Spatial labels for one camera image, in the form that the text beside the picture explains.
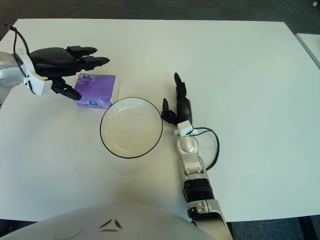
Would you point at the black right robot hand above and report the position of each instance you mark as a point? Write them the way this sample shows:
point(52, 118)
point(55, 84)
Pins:
point(185, 110)

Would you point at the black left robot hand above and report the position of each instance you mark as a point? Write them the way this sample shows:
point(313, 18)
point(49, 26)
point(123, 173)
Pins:
point(52, 61)

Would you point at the purple tissue paper pack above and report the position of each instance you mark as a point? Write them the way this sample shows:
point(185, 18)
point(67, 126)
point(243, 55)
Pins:
point(100, 87)

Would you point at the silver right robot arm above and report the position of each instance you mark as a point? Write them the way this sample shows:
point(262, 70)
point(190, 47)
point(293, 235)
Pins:
point(192, 160)

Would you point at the white plate with black rim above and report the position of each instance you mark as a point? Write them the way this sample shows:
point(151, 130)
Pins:
point(131, 130)

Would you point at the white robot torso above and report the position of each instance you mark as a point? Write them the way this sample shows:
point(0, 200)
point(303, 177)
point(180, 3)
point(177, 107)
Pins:
point(100, 222)

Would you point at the white side table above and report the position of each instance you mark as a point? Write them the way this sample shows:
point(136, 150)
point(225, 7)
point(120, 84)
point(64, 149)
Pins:
point(311, 45)

